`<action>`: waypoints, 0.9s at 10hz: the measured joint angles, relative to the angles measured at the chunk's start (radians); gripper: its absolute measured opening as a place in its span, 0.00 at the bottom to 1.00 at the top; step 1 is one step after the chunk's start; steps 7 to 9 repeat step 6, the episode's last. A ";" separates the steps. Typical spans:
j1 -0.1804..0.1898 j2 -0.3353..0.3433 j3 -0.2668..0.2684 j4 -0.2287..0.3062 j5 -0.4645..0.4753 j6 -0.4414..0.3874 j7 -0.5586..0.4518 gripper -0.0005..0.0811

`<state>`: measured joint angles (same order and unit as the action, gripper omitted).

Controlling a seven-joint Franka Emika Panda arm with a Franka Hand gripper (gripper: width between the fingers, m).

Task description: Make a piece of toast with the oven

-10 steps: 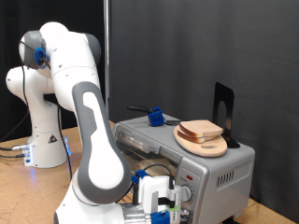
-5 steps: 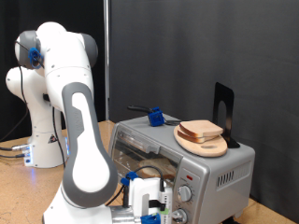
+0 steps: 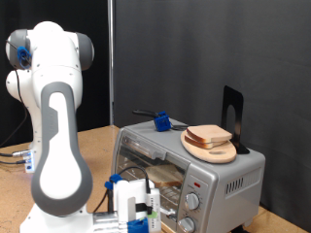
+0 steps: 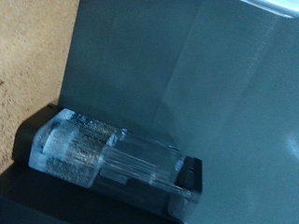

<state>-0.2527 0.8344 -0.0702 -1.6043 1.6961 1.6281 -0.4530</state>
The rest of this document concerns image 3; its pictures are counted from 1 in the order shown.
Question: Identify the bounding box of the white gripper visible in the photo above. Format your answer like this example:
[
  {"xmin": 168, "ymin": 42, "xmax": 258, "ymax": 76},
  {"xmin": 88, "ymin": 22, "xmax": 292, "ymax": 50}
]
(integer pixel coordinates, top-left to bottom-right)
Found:
[{"xmin": 116, "ymin": 178, "xmax": 178, "ymax": 233}]

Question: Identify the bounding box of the white bread slice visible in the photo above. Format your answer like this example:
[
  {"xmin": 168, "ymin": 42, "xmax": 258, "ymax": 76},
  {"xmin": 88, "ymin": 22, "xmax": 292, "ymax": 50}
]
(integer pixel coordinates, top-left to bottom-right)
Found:
[{"xmin": 144, "ymin": 163, "xmax": 185, "ymax": 188}]

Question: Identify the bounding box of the glass oven door with handle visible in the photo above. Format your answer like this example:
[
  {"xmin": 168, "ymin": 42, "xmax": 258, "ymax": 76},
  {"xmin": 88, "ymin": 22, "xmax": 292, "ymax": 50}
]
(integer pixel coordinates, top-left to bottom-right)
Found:
[{"xmin": 111, "ymin": 129, "xmax": 191, "ymax": 232}]

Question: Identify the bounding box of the metal spatula with blue block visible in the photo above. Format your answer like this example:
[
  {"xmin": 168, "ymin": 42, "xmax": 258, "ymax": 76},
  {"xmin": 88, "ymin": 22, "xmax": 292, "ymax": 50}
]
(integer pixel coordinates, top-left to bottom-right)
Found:
[{"xmin": 131, "ymin": 109, "xmax": 190, "ymax": 133}]

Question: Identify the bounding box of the silver knob at oven bottom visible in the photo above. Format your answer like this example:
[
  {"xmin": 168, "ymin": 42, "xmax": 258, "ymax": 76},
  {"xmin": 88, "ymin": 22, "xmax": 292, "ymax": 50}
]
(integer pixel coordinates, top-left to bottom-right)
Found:
[{"xmin": 177, "ymin": 216, "xmax": 196, "ymax": 233}]

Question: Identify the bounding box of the silver toaster oven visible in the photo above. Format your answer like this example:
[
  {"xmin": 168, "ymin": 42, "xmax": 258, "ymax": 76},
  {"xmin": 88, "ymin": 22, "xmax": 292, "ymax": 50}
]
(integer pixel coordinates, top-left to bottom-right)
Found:
[{"xmin": 111, "ymin": 116, "xmax": 266, "ymax": 233}]

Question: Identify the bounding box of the silver knob below red light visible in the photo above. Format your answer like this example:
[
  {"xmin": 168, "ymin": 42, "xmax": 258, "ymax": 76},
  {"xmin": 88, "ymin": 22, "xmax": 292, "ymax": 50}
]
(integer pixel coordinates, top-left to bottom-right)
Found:
[{"xmin": 184, "ymin": 192, "xmax": 200, "ymax": 212}]

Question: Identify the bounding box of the oval wooden cutting board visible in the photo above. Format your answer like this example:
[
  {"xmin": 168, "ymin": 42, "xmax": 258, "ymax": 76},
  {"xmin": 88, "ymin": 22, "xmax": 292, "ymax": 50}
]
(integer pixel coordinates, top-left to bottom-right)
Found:
[{"xmin": 180, "ymin": 129, "xmax": 238, "ymax": 164}]

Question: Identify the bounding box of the bread slice with brown crust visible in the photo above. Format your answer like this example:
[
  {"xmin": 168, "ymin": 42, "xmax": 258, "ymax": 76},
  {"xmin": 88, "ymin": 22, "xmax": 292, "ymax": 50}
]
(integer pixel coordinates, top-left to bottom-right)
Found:
[
  {"xmin": 183, "ymin": 133, "xmax": 229, "ymax": 150},
  {"xmin": 186, "ymin": 124, "xmax": 233, "ymax": 145}
]

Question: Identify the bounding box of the black metal bookend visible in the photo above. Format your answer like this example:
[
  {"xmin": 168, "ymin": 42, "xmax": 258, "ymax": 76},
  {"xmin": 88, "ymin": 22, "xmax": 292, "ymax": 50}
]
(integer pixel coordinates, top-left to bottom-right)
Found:
[{"xmin": 221, "ymin": 84, "xmax": 251, "ymax": 155}]

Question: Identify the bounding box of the black fabric backdrop curtain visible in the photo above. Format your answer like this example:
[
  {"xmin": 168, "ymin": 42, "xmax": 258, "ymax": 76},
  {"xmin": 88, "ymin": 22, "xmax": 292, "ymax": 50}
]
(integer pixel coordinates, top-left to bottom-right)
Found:
[{"xmin": 0, "ymin": 0, "xmax": 112, "ymax": 149}]

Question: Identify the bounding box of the vertical metal pole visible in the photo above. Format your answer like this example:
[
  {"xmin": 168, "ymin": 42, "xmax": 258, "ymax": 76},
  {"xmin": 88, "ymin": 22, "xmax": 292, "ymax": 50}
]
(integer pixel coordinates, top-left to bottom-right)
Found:
[{"xmin": 107, "ymin": 0, "xmax": 117, "ymax": 126}]

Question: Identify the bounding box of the grey fabric backdrop curtain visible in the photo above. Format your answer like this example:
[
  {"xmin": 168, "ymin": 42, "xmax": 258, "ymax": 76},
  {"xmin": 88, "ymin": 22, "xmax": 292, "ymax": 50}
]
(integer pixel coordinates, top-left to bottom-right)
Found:
[{"xmin": 114, "ymin": 0, "xmax": 311, "ymax": 233}]

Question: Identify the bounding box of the metal wire oven rack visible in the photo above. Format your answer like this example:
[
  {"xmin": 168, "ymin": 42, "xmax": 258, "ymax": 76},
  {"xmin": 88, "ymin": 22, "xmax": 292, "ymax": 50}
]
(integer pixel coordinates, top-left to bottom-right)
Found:
[{"xmin": 118, "ymin": 154, "xmax": 183, "ymax": 221}]

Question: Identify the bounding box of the silver wrist camera blue mount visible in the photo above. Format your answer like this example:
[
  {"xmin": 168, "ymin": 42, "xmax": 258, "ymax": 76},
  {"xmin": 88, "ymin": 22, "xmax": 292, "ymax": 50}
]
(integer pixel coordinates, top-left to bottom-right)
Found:
[{"xmin": 126, "ymin": 188, "xmax": 162, "ymax": 233}]

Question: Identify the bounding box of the black camera cable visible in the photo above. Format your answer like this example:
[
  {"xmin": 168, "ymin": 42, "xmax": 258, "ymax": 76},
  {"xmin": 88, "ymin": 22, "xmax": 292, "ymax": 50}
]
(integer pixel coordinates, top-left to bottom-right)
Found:
[{"xmin": 0, "ymin": 40, "xmax": 152, "ymax": 215}]

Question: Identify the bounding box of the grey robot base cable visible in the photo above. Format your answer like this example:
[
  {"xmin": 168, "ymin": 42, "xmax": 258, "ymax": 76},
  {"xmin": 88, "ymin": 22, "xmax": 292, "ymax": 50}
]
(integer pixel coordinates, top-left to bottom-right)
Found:
[
  {"xmin": 0, "ymin": 158, "xmax": 27, "ymax": 166},
  {"xmin": 0, "ymin": 150, "xmax": 32, "ymax": 159}
]

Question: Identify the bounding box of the blue cable clip on arm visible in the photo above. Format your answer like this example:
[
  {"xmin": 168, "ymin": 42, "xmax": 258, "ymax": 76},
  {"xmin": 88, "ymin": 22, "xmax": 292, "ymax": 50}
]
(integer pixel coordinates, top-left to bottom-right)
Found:
[{"xmin": 17, "ymin": 46, "xmax": 33, "ymax": 70}]

